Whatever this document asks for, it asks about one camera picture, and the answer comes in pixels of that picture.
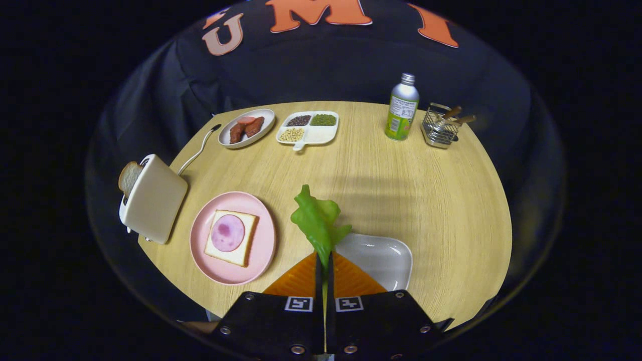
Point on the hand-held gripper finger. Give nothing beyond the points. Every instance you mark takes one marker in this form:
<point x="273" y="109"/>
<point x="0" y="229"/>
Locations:
<point x="330" y="286"/>
<point x="318" y="286"/>

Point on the green lettuce leaf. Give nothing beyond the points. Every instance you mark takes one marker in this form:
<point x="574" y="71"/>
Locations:
<point x="316" y="220"/>

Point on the brown toast slice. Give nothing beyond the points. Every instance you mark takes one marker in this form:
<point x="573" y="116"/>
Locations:
<point x="129" y="176"/>

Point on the white square plate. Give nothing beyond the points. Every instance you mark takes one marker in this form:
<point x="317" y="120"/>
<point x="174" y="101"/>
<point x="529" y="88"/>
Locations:
<point x="381" y="260"/>

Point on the pink round plate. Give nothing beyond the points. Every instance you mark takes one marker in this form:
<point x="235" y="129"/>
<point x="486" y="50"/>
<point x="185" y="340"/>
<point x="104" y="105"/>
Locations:
<point x="263" y="240"/>

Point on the white bread slice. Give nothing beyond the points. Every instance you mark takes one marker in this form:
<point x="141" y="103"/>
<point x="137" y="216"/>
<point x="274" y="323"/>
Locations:
<point x="241" y="258"/>

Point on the pink ham slice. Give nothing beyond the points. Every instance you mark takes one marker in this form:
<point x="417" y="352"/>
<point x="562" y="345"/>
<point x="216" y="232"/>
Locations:
<point x="228" y="233"/>

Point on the white divided dish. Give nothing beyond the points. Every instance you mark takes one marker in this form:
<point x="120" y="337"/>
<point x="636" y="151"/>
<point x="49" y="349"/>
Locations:
<point x="321" y="134"/>

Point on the pile of yellow soybeans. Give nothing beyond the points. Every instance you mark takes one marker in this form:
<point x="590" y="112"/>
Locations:
<point x="291" y="134"/>

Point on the pile of green beans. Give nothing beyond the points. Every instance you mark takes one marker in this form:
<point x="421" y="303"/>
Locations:
<point x="323" y="120"/>

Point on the pile of dark beans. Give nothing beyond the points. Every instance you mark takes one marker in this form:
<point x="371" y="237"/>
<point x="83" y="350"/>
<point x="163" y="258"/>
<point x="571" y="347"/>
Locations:
<point x="299" y="120"/>

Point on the brown meat piece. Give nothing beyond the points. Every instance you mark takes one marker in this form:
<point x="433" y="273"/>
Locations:
<point x="236" y="133"/>
<point x="254" y="127"/>

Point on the white oval plate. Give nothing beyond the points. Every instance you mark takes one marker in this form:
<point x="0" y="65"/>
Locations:
<point x="265" y="116"/>

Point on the pink sausage slice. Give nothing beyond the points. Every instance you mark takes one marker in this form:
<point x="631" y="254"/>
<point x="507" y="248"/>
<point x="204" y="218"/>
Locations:
<point x="246" y="120"/>

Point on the white toaster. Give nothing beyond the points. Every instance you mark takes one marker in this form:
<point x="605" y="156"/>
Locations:
<point x="155" y="200"/>

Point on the green labelled metal bottle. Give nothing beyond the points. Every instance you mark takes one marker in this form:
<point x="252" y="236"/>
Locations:
<point x="401" y="115"/>

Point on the black backdrop cloth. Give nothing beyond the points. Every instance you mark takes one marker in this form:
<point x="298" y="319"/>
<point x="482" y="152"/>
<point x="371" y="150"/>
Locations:
<point x="351" y="65"/>

